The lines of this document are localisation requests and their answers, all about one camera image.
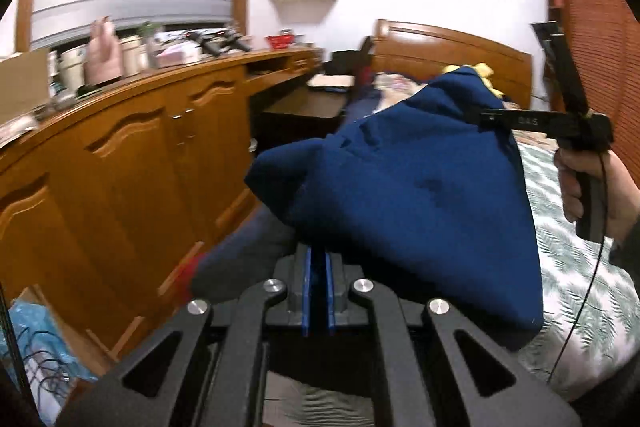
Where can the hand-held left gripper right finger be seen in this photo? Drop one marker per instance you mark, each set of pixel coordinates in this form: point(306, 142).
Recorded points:
point(330, 292)

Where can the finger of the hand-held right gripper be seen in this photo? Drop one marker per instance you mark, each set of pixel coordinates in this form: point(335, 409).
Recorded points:
point(495, 118)

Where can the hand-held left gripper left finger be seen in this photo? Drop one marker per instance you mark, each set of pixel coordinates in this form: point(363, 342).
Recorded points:
point(307, 292)

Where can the navy blue suit jacket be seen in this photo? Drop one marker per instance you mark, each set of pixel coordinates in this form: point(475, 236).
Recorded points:
point(415, 197)

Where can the person's right forearm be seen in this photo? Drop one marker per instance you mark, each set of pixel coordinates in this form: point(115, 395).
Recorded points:
point(627, 252)

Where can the person's right hand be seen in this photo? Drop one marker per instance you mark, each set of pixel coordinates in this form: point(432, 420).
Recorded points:
point(622, 192)

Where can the yellow plush toy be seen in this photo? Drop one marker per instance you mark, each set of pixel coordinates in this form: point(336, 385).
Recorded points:
point(480, 69)

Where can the wooden headboard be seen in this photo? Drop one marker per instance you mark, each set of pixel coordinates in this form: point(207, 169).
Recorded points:
point(450, 44)

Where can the wooden slatted wardrobe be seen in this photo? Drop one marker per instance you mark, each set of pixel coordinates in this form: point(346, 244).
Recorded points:
point(600, 32)

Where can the leaf print bedsheet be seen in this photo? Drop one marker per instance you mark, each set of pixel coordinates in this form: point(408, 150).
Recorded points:
point(570, 257)

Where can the dark chair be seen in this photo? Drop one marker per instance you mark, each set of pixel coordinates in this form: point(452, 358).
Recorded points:
point(350, 59)

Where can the wooden desk cabinet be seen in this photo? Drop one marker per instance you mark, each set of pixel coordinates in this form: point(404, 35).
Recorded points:
point(125, 167)

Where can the red basket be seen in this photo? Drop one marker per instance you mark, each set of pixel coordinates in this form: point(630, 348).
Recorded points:
point(280, 42)

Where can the blue plastic bag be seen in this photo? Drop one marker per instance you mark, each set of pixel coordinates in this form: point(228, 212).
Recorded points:
point(50, 332)

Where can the black hand tools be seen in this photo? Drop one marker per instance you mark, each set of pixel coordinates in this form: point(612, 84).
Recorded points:
point(220, 43)

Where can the pink box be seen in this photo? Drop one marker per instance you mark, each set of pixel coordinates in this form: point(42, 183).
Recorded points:
point(177, 56)

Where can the pink soft bag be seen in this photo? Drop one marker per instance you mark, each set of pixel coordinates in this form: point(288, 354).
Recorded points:
point(104, 54)

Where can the cardboard box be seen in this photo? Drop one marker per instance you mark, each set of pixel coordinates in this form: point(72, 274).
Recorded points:
point(22, 82)

